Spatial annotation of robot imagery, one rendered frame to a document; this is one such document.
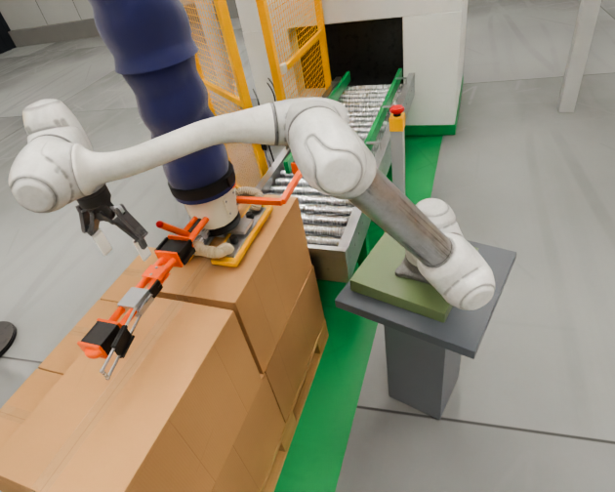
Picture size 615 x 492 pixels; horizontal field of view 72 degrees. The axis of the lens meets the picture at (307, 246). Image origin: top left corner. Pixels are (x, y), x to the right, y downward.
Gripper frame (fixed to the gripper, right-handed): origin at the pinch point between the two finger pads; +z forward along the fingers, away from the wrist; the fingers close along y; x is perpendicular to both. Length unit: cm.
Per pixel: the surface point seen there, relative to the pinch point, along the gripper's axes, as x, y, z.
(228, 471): 22, -20, 75
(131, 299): 5.9, 0.3, 12.5
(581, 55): -360, -161, 73
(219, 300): -11.4, -13.3, 28.8
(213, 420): 17, -20, 49
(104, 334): 18.5, -1.5, 11.7
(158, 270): -6.0, -0.8, 12.6
